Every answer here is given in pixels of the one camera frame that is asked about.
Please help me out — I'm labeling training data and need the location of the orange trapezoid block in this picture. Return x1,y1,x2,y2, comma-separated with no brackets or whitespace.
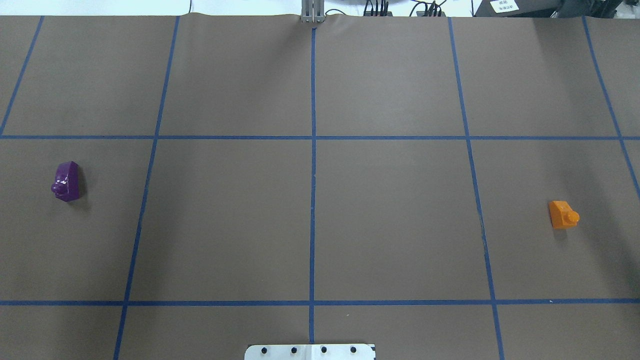
548,200,580,230

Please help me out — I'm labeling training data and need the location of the purple trapezoid block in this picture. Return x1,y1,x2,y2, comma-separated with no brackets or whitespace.
50,161,81,202

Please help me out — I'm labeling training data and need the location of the aluminium frame post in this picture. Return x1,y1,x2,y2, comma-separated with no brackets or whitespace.
300,0,326,24

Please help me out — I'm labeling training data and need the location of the white camera mast base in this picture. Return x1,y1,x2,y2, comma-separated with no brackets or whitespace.
244,343,377,360

